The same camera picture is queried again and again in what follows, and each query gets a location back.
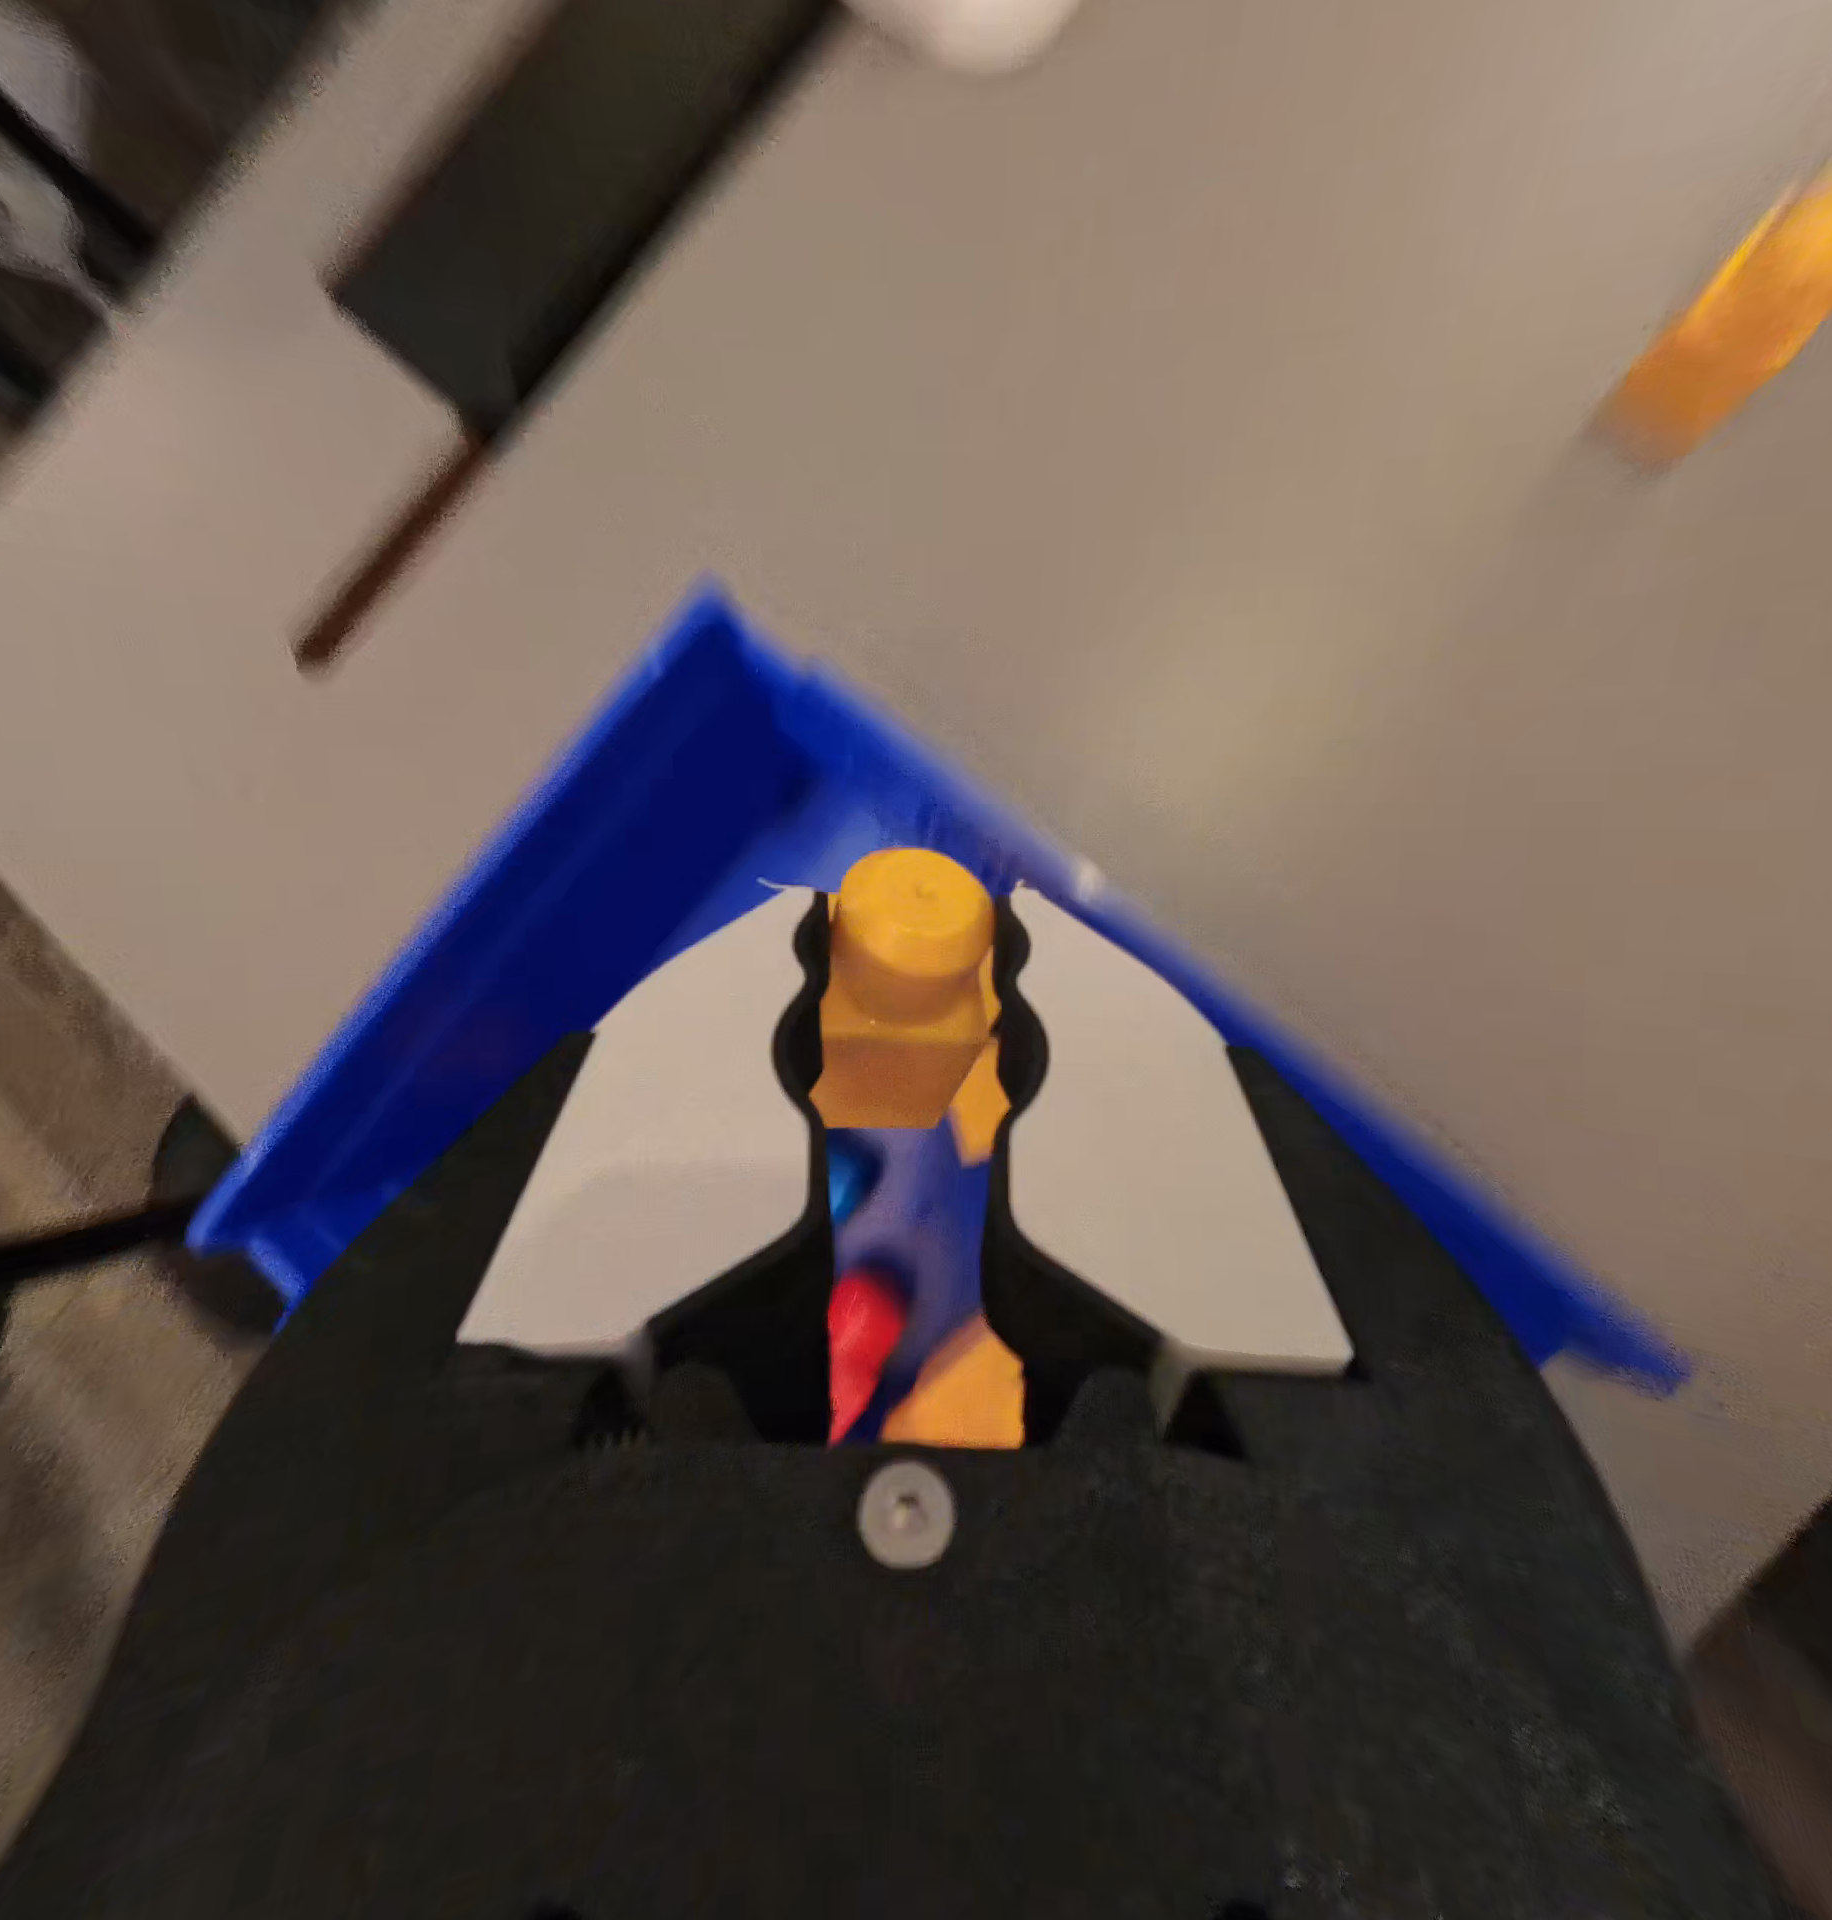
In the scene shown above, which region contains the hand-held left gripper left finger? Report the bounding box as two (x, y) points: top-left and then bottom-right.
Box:
(457, 882), (834, 1444)

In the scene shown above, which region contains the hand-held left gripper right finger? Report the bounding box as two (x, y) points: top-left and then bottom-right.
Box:
(986, 882), (1357, 1444)

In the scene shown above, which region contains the red toy block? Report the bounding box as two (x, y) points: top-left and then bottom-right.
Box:
(828, 1274), (914, 1444)

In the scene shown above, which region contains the blue plastic bin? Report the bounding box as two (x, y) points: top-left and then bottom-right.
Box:
(186, 575), (1692, 1395)

